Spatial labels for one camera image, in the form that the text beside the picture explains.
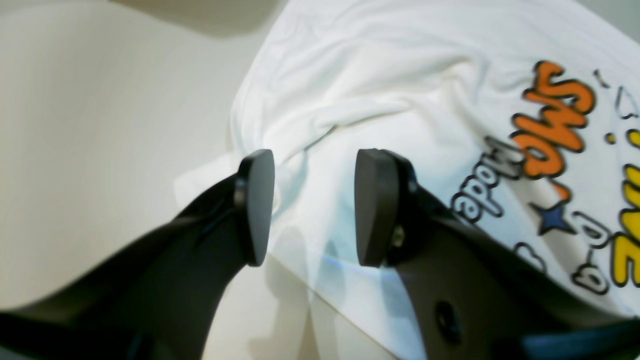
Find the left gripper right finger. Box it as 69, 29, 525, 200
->
354, 148, 639, 360

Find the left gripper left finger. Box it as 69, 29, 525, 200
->
0, 149, 275, 360

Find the white printed t-shirt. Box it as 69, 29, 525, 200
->
173, 0, 640, 360

